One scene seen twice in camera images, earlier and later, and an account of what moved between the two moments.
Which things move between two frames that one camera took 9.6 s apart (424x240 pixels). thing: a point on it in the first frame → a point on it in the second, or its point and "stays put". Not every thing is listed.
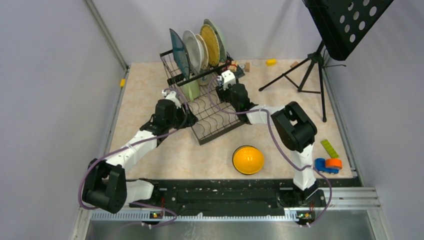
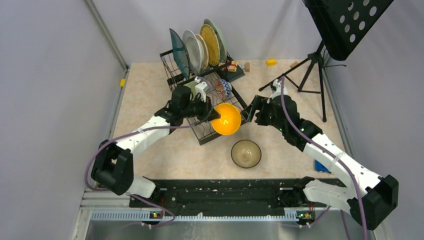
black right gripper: x=222 y=93 → x=258 y=102
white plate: x=194 y=50 stays put
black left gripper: x=191 y=120 → x=208 y=114
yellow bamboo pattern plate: x=212 y=45 stays put
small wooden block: x=247 y=67 stays put
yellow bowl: x=248 y=160 → x=230 y=120
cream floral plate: x=204 y=51 stays put
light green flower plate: x=223 y=53 stays put
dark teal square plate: x=180 y=54 stays put
